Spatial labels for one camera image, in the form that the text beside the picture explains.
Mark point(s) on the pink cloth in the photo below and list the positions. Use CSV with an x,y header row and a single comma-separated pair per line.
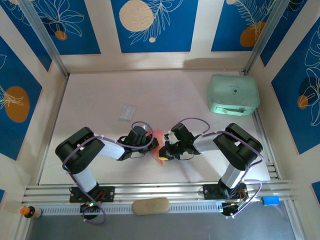
x,y
156,156

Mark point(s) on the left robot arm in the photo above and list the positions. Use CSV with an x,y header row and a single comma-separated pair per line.
x,y
112,150

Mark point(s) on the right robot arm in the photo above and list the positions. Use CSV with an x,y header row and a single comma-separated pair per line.
x,y
205,143

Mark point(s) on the small clear plastic bag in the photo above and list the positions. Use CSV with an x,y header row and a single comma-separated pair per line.
x,y
128,113

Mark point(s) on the tan oval pad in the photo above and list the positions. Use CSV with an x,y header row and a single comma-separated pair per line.
x,y
150,206

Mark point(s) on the pale table mat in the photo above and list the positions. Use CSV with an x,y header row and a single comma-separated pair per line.
x,y
100,95

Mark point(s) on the mint green zip pouch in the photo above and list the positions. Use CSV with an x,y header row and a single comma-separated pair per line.
x,y
232,92

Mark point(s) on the teal plastic packet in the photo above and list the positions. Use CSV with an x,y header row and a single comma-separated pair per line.
x,y
64,166

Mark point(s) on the black controller board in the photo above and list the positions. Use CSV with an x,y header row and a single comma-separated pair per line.
x,y
90,207
231,209

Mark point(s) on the small blue box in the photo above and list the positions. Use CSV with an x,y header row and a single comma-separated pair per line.
x,y
270,201

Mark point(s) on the small bottle orange cap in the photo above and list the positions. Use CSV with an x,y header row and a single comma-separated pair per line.
x,y
31,212

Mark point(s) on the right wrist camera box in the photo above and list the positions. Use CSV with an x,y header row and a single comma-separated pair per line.
x,y
169,138

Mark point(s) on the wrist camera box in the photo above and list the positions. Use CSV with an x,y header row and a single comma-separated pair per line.
x,y
145,126
169,138

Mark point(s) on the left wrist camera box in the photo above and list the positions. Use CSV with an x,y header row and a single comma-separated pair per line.
x,y
145,126

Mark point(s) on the aluminium mounting rail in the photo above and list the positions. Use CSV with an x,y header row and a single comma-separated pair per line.
x,y
162,191

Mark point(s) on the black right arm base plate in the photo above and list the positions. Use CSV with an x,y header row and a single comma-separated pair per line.
x,y
210,191

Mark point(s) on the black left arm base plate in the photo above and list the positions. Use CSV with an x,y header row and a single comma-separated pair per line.
x,y
110,193

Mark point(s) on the aluminium frame post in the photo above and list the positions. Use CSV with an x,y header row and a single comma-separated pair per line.
x,y
262,37
45,37

